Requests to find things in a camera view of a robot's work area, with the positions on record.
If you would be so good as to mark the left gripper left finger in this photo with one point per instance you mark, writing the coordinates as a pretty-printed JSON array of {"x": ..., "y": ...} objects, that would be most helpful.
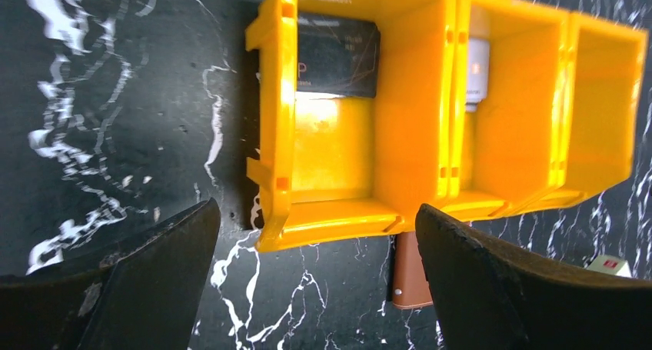
[{"x": 142, "y": 292}]

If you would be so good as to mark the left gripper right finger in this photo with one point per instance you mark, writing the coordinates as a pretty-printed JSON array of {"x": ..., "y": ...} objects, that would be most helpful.
[{"x": 491, "y": 294}]

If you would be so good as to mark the brown leather card holder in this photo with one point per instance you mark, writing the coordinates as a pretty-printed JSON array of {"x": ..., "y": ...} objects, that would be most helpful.
[{"x": 410, "y": 287}]

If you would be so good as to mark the yellow three-compartment bin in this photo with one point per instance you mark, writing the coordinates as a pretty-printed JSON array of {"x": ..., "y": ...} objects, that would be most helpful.
[{"x": 556, "y": 128}]

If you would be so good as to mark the silver card in bin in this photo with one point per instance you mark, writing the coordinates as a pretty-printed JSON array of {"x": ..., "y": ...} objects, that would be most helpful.
[{"x": 478, "y": 58}]

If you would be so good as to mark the black card in bin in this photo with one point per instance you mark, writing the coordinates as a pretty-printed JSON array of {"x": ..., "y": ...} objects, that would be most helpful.
[{"x": 338, "y": 56}]

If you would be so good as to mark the white power strip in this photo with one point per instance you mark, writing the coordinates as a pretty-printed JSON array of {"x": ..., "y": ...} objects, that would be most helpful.
[{"x": 610, "y": 265}]

